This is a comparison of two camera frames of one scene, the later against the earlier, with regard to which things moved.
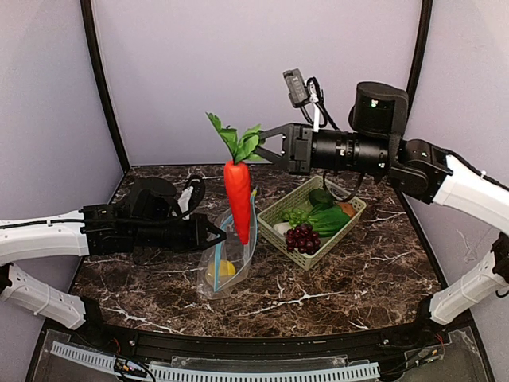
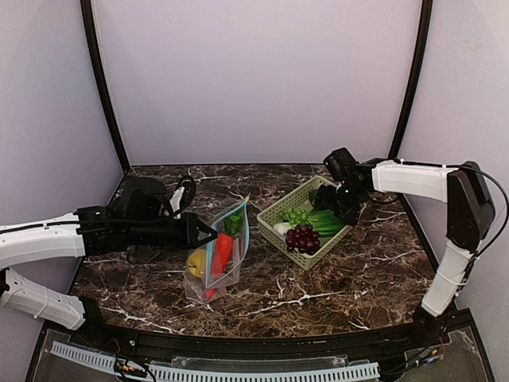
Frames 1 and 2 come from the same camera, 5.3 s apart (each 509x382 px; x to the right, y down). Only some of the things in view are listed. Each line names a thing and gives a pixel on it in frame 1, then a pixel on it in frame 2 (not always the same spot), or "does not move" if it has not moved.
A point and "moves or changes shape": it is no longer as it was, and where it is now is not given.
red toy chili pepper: (237, 177) to (232, 225)
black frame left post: (91, 37) does not move
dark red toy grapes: (302, 238) does not move
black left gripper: (200, 231) does not move
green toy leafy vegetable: (330, 220) does not move
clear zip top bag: (227, 260) moves or changes shape
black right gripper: (300, 148) to (328, 197)
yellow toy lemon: (226, 268) to (196, 263)
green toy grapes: (297, 216) does not move
